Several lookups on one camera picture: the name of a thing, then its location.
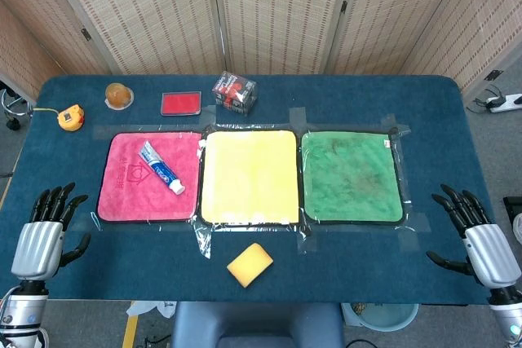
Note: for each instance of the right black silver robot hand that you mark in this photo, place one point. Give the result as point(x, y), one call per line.
point(491, 254)

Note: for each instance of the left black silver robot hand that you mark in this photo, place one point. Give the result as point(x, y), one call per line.
point(38, 248)

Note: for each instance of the blue and white toothpaste tube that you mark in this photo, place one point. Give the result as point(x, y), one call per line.
point(161, 168)

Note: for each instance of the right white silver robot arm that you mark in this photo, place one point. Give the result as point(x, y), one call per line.
point(507, 315)

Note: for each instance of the pink cloth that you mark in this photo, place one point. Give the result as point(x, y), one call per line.
point(134, 201)

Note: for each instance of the green cloth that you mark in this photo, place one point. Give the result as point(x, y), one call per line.
point(350, 177)

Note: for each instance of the yellow cloth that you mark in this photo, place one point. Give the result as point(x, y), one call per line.
point(249, 177)

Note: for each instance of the black box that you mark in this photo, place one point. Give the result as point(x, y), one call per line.
point(514, 209)

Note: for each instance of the light blue bucket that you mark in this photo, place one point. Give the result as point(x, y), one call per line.
point(387, 317)

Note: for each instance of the white plastic bag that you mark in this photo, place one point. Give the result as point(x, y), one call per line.
point(149, 308)

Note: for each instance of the yellow tape measure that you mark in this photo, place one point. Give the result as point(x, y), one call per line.
point(70, 118)

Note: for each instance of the chrome stool base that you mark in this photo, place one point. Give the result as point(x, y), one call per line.
point(16, 105)

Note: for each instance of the white power strip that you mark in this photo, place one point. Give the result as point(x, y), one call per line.
point(503, 102)

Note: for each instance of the crinkled clear tape strip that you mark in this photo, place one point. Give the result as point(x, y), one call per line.
point(202, 242)

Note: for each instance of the orange jelly cup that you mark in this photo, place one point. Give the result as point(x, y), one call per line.
point(119, 95)

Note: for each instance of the red ink pad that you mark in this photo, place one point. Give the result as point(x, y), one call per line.
point(181, 103)

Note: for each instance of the yellow sponge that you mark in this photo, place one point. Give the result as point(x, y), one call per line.
point(249, 265)

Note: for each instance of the blue-grey chair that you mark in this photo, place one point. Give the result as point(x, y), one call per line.
point(253, 323)

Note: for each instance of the clear box of black-red cards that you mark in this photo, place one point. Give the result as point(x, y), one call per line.
point(234, 93)

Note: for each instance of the bamboo folding screen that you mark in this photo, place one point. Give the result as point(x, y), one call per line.
point(151, 18)

